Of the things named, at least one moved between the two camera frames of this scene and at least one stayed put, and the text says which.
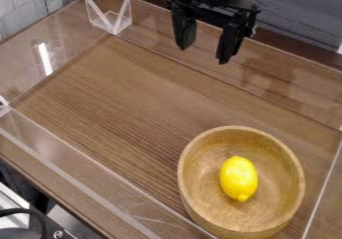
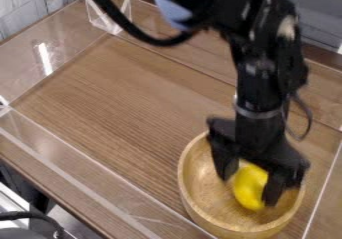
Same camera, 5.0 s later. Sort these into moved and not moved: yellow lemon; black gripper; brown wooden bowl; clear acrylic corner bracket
Moved: black gripper; yellow lemon
Not moved: brown wooden bowl; clear acrylic corner bracket
